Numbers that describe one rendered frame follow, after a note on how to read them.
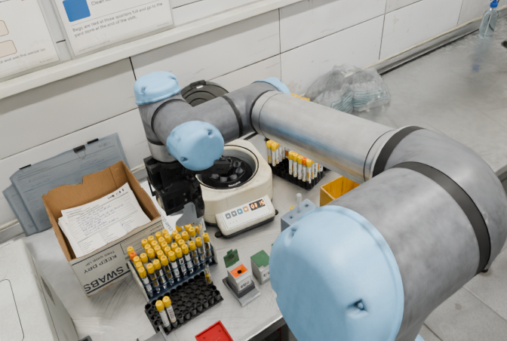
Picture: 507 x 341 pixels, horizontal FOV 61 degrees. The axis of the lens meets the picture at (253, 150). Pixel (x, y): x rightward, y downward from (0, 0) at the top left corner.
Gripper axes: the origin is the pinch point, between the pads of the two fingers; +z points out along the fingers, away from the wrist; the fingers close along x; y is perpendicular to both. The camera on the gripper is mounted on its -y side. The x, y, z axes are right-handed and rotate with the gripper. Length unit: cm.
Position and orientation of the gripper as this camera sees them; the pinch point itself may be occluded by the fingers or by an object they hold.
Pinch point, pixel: (197, 218)
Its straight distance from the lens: 96.1
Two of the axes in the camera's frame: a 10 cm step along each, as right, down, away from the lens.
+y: -8.2, 4.0, -4.1
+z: 0.6, 7.7, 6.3
